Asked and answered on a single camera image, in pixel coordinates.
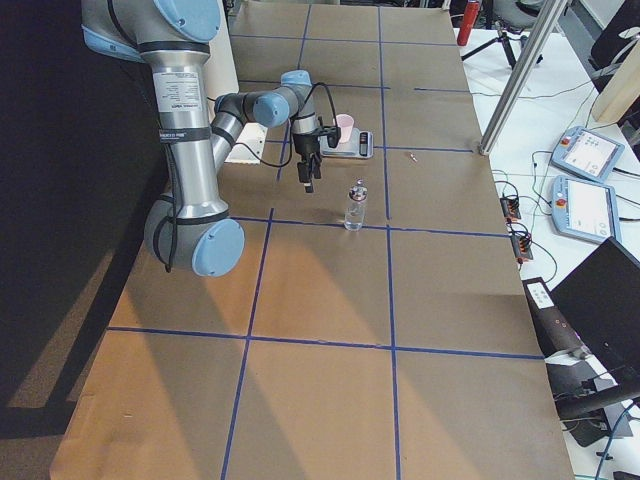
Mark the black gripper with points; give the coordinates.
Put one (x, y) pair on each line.
(303, 146)

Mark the pink plastic cup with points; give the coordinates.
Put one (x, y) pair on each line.
(345, 124)

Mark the clear glass sauce bottle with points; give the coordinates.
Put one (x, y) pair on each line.
(356, 207)

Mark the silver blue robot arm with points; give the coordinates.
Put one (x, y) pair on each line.
(189, 227)

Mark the silver digital kitchen scale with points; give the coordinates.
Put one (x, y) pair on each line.
(359, 146)

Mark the black usb hub box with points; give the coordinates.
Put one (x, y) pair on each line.
(510, 206)

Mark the red cylinder bottle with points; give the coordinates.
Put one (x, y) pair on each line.
(468, 21)

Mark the black tripod leg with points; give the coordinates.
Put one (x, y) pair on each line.
(504, 39)

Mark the far blue teach pendant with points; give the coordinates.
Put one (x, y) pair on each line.
(586, 154)

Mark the blue teach pendant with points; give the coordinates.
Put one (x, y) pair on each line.
(584, 210)
(586, 154)

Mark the near blue teach pendant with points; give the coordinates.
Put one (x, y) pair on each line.
(584, 210)

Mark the black device white label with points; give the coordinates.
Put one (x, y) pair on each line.
(554, 333)

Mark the black monitor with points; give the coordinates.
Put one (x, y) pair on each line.
(600, 299)

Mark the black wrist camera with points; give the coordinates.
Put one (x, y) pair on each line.
(332, 134)

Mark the aluminium frame post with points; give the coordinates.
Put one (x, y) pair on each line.
(546, 20)

